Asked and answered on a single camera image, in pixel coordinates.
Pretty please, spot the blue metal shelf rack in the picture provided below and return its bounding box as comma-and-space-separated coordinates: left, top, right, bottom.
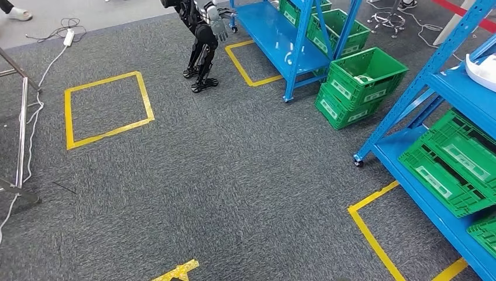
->
352, 0, 496, 281
229, 0, 363, 104

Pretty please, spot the white curved plastic part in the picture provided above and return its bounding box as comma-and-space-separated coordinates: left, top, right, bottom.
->
464, 53, 496, 93

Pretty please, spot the yellow floor tape strip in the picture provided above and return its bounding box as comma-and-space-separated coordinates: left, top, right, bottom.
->
225, 40, 284, 88

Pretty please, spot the black humanoid robot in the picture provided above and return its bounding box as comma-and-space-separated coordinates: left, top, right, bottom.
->
160, 0, 238, 94

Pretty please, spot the yellow floor tape square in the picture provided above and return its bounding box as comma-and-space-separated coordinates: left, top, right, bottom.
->
150, 259, 200, 281
347, 180, 469, 281
64, 71, 156, 151

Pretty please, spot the black swivel stool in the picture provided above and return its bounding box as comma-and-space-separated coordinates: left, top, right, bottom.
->
366, 0, 407, 39

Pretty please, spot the stainless steel table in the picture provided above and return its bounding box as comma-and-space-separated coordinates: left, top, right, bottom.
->
0, 46, 43, 208

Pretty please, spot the white desk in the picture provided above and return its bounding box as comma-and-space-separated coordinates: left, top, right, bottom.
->
432, 0, 477, 47

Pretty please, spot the red barrier belt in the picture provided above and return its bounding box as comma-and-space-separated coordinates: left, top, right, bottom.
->
432, 0, 496, 34

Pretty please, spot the white floor cable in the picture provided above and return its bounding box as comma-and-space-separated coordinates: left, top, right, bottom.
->
0, 43, 70, 246
366, 0, 466, 62

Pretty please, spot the black cable tangle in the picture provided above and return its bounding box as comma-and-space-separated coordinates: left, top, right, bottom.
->
25, 17, 88, 43

